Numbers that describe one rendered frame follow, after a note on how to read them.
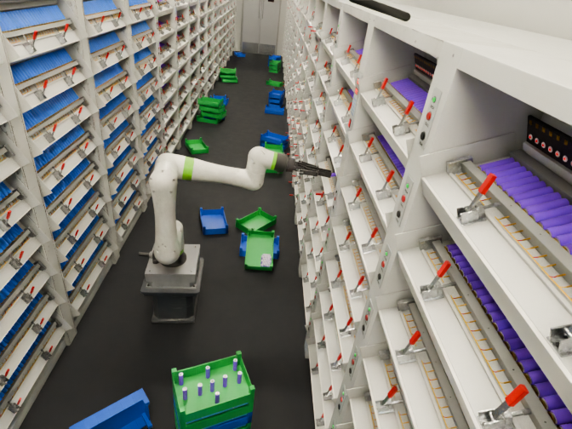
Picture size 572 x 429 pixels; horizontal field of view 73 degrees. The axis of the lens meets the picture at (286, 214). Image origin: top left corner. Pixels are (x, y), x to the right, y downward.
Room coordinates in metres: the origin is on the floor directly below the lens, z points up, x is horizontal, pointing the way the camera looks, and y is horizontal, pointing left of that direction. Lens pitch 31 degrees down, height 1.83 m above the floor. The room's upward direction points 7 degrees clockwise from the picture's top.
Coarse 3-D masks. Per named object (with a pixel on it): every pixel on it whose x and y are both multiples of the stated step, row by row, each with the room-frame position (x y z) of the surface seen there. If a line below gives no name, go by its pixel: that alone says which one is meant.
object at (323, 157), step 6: (318, 156) 2.15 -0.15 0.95; (324, 156) 2.16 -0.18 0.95; (318, 162) 2.15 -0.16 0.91; (324, 168) 2.06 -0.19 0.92; (324, 180) 1.91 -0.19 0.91; (330, 180) 1.89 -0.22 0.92; (336, 180) 1.88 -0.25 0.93; (324, 186) 1.84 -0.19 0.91; (330, 186) 1.83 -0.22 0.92; (330, 204) 1.65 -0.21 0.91; (330, 210) 1.55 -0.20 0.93
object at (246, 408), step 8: (176, 408) 0.92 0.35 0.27; (240, 408) 0.94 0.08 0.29; (248, 408) 0.95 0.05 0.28; (216, 416) 0.89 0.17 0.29; (224, 416) 0.90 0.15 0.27; (232, 416) 0.92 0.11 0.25; (184, 424) 0.83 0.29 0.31; (192, 424) 0.85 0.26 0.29; (200, 424) 0.86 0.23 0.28; (208, 424) 0.87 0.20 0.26
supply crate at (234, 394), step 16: (240, 352) 1.13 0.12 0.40; (192, 368) 1.04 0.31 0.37; (224, 368) 1.09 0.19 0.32; (240, 368) 1.10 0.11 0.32; (176, 384) 0.99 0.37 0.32; (192, 384) 1.00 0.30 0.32; (208, 384) 1.01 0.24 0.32; (240, 384) 1.03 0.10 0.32; (176, 400) 0.90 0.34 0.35; (192, 400) 0.93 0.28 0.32; (208, 400) 0.93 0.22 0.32; (224, 400) 0.94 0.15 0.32; (240, 400) 0.93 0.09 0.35; (192, 416) 0.85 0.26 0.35
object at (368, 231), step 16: (352, 176) 1.46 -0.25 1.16; (352, 192) 1.40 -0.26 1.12; (368, 192) 1.33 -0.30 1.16; (352, 208) 1.27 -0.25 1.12; (368, 208) 1.26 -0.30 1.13; (352, 224) 1.18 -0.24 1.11; (368, 224) 1.15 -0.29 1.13; (368, 240) 1.07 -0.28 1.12; (384, 240) 1.02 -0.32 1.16; (368, 256) 0.99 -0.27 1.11; (368, 272) 0.86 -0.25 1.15
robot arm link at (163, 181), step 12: (156, 168) 1.57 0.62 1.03; (168, 168) 1.57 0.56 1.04; (156, 180) 1.49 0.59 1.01; (168, 180) 1.50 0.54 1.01; (156, 192) 1.48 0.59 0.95; (168, 192) 1.49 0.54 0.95; (156, 204) 1.50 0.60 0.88; (168, 204) 1.50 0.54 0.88; (156, 216) 1.51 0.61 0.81; (168, 216) 1.50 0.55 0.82; (156, 228) 1.51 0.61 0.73; (168, 228) 1.50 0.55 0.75; (156, 240) 1.51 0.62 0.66; (168, 240) 1.50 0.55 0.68; (180, 240) 1.63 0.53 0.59; (156, 252) 1.50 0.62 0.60; (168, 252) 1.49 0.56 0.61; (168, 264) 1.50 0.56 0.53
